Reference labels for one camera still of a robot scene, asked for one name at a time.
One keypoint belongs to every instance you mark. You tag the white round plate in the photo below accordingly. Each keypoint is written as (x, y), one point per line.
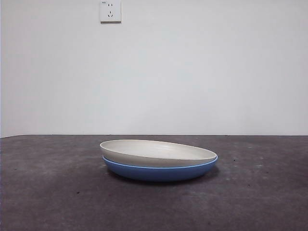
(144, 152)

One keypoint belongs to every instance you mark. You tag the blue round plate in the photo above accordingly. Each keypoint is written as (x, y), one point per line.
(158, 173)

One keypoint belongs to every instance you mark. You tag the white wall power socket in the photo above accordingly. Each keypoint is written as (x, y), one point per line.
(110, 12)

